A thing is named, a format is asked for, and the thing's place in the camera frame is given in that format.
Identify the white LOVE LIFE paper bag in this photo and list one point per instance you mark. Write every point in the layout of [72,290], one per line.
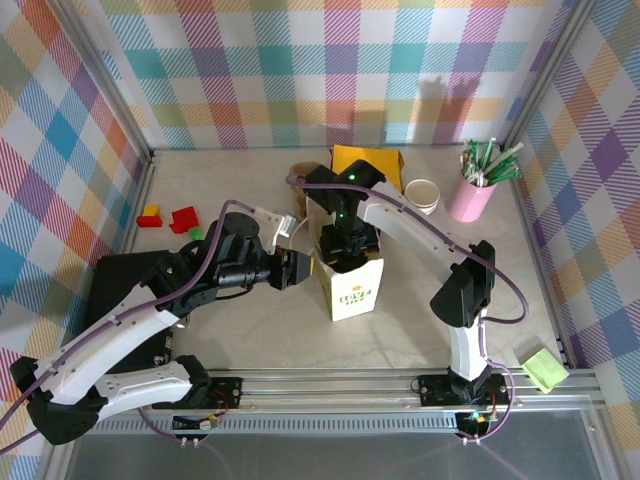
[355,295]

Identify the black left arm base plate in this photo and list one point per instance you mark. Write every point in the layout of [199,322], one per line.
[227,392]

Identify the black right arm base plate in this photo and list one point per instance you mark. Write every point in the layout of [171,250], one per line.
[435,390]

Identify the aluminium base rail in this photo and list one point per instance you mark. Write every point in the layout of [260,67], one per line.
[325,387]

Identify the yellow paper napkin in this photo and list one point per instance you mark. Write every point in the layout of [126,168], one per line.
[342,156]

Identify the black hard case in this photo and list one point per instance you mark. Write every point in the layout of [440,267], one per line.
[115,280]

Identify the yellow toy block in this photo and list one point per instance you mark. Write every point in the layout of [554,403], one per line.
[153,210]

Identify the green white wrapped straw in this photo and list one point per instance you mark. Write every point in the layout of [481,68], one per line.
[507,162]
[510,176]
[463,162]
[470,150]
[493,150]

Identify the aluminium frame post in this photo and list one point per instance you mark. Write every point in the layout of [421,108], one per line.
[544,75]
[111,85]

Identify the small circuit board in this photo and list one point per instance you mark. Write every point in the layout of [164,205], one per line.
[200,424]
[475,420]

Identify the light green paper napkin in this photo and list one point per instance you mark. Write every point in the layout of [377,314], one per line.
[545,370]

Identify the green toy block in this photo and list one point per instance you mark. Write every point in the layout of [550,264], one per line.
[195,234]

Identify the small red toy block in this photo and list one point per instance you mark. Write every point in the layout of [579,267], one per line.
[150,221]

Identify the large red toy block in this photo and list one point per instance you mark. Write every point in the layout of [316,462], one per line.
[182,220]

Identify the pink cylindrical straw holder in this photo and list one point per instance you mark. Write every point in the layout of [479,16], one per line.
[467,202]

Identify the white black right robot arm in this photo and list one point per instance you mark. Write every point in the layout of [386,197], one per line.
[415,225]

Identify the brown pulp cup carrier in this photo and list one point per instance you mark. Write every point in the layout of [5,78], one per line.
[299,202]

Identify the aluminium side rail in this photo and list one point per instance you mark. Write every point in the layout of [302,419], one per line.
[537,250]
[131,220]

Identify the white nested paper cup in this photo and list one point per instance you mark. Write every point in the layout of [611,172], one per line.
[422,192]

